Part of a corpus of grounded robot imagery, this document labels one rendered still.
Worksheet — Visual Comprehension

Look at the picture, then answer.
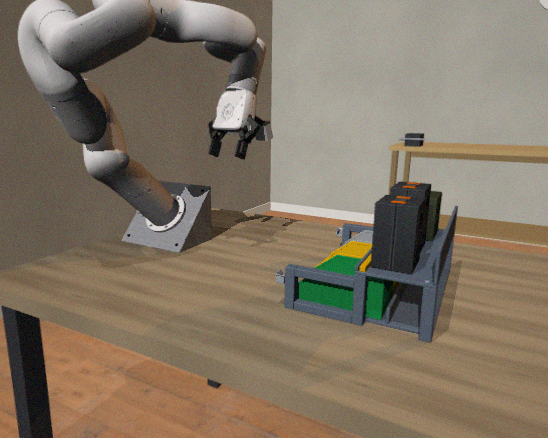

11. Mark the grey metal rack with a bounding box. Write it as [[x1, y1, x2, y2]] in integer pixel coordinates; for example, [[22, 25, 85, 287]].
[[275, 206, 458, 343]]

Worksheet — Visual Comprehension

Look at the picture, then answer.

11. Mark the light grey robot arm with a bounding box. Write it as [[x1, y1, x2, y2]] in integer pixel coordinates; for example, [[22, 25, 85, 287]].
[[18, 0, 266, 233]]

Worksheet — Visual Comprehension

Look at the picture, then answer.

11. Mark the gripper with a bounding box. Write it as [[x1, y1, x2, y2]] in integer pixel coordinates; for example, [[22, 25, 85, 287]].
[[208, 86, 261, 159]]

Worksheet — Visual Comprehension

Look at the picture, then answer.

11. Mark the green bin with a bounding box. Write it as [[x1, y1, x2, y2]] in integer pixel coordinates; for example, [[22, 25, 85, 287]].
[[298, 255, 394, 320]]

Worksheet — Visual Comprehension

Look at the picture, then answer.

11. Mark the grey open bin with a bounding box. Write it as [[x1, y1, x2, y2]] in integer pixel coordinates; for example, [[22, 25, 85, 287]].
[[341, 230, 373, 247]]

